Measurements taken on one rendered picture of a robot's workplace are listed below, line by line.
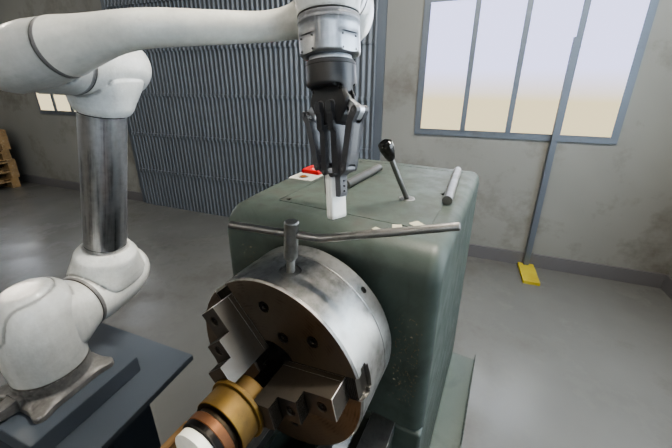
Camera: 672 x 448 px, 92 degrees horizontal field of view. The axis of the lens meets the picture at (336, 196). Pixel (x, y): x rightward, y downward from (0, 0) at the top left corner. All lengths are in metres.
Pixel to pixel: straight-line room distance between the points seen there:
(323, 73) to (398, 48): 2.47
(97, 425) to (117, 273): 0.35
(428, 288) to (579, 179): 2.61
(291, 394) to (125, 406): 0.65
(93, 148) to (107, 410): 0.64
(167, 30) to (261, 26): 0.16
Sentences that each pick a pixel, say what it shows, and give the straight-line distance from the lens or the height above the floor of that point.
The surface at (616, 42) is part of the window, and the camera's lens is 3.00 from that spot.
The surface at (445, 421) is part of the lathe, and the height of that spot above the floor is 0.54.
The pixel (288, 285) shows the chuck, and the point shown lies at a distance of 0.49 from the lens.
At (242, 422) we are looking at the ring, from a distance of 0.52.
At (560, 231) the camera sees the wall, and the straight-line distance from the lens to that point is 3.22.
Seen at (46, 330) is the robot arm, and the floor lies 0.99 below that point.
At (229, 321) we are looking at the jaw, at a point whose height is 1.17.
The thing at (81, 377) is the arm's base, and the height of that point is 0.82.
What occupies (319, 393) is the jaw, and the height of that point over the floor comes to 1.12.
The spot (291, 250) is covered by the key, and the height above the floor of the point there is 1.28.
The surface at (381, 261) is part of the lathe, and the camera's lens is 0.58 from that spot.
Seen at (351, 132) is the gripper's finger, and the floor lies 1.45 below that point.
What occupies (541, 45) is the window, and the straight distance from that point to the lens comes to 2.90.
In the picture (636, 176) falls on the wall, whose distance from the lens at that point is 3.20.
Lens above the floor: 1.52
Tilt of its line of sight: 20 degrees down
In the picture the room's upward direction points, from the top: straight up
